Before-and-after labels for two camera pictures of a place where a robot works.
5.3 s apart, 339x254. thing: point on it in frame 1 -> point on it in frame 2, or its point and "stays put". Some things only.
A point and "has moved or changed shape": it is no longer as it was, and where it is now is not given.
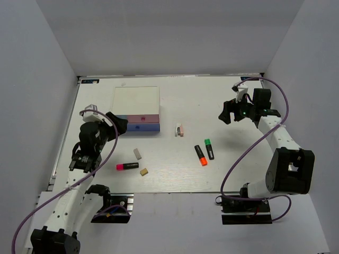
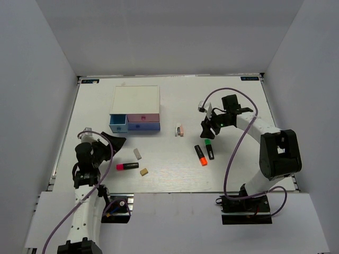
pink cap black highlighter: [121, 166] stays put
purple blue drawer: [152, 127] stays put
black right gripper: [229, 107] -> [206, 126]
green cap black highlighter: [209, 148] stays put
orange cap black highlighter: [202, 159] stays put
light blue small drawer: [122, 116] has moved or changed shape
